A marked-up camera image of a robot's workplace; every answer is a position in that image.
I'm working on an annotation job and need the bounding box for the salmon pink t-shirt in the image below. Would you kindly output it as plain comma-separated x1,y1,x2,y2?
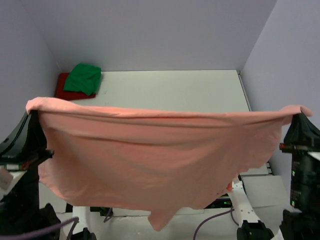
26,97,313,231

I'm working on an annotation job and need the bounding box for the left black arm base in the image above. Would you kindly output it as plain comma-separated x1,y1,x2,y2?
89,206,113,217

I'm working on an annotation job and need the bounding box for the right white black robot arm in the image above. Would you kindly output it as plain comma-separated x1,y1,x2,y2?
229,113,320,240

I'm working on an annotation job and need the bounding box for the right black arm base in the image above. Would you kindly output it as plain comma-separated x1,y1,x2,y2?
205,194,233,209

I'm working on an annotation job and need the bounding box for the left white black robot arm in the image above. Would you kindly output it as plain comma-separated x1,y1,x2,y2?
0,110,97,240

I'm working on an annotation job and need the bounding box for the green folded t-shirt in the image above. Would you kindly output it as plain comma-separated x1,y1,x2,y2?
63,63,102,96

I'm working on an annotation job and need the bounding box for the red folded t-shirt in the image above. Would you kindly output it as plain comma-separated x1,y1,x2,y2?
54,72,96,101

